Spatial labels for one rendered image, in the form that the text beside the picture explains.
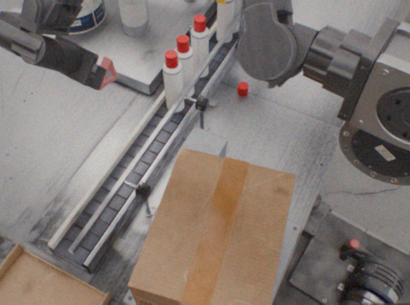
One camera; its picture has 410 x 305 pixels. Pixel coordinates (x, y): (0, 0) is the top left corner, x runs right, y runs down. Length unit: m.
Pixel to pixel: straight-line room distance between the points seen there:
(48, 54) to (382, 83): 0.56
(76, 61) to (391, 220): 1.70
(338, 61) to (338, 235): 1.32
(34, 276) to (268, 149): 0.69
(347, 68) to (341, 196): 1.67
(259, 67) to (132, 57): 0.89
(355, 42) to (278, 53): 0.09
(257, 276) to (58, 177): 0.68
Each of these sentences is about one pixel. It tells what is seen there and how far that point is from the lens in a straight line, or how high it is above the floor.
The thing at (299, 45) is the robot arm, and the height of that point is 1.47.
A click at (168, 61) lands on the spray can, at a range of 1.14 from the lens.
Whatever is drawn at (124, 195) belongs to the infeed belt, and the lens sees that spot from 1.14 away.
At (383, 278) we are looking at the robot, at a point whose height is 0.42.
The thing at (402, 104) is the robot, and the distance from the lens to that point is 0.58.
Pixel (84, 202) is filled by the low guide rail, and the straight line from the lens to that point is 1.12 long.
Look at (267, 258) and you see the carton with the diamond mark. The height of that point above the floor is 1.12.
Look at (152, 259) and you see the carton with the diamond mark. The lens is 0.80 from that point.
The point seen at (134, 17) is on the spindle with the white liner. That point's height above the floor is 0.95.
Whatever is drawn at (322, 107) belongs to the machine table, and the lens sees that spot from 1.40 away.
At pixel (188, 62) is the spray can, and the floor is 1.02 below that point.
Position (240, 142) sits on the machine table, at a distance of 1.28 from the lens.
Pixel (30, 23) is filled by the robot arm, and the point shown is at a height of 1.37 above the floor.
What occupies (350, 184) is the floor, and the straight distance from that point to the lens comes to 2.27.
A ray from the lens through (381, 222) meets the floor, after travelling 2.22.
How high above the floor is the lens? 1.87
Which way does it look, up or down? 56 degrees down
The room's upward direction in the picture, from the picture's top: straight up
